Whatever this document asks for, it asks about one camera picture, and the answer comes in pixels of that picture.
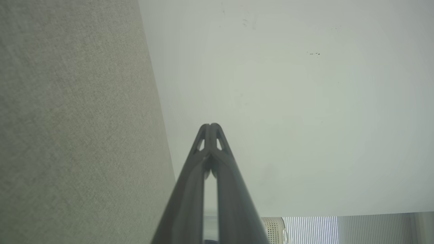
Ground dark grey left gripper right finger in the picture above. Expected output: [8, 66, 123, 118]
[211, 123, 270, 244]

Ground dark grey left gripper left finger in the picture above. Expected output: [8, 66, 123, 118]
[151, 123, 211, 244]

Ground white perforated laundry basket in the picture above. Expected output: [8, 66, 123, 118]
[261, 217, 289, 244]

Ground white vertical blinds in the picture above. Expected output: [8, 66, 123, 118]
[283, 213, 417, 244]

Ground grey fabric sofa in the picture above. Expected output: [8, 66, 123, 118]
[0, 0, 177, 244]

